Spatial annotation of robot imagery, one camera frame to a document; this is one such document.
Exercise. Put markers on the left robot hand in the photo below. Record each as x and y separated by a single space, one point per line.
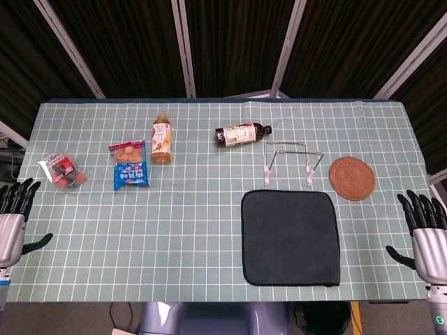
10 230

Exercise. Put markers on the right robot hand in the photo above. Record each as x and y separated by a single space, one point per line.
429 247

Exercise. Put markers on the dark blue cloth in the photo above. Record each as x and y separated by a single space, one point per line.
290 237

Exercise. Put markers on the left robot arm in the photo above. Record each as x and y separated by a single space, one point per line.
4 286

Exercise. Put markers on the clear bag of red items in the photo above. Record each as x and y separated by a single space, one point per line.
63 171

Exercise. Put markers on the round woven brown coaster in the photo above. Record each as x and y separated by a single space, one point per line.
352 178

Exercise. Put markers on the blue snack bag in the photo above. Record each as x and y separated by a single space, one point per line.
130 171

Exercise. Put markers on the black pleated curtain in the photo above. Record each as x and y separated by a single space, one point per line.
237 45
24 63
122 45
356 42
429 104

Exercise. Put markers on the yellow tea bottle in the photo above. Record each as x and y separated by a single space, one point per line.
161 143

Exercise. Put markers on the green checkered tablecloth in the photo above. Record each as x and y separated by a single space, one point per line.
188 227

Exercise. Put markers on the dark tea bottle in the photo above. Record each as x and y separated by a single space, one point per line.
237 135

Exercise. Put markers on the lavender robot torso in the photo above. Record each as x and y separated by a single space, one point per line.
216 319

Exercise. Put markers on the white metal frame post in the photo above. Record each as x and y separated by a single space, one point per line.
288 49
183 49
412 59
438 190
70 50
12 134

